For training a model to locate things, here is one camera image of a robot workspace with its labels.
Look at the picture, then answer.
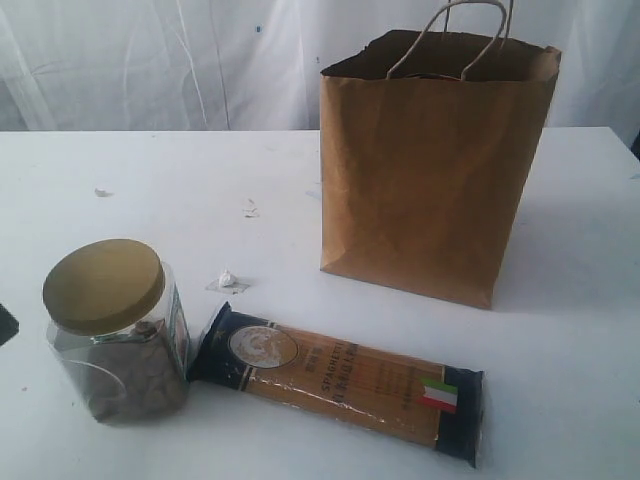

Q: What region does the square jar with gold lid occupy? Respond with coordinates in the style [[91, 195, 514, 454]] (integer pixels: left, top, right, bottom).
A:
[[42, 239, 190, 424]]

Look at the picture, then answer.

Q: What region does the spaghetti packet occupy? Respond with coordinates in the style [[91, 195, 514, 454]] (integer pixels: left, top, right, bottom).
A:
[[187, 304, 484, 466]]

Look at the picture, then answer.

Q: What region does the large brown paper bag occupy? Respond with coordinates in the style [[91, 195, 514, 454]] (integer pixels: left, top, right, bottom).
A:
[[320, 1, 561, 309]]

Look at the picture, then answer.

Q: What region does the white putty lump on tape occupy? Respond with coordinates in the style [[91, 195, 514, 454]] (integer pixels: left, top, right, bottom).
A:
[[205, 269, 250, 295]]

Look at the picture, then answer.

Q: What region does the white backdrop curtain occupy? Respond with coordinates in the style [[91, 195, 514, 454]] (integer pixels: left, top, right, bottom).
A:
[[1, 1, 639, 144]]

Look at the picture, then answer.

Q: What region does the torn white paper scrap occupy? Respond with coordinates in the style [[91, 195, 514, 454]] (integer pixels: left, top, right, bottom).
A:
[[243, 199, 260, 218]]

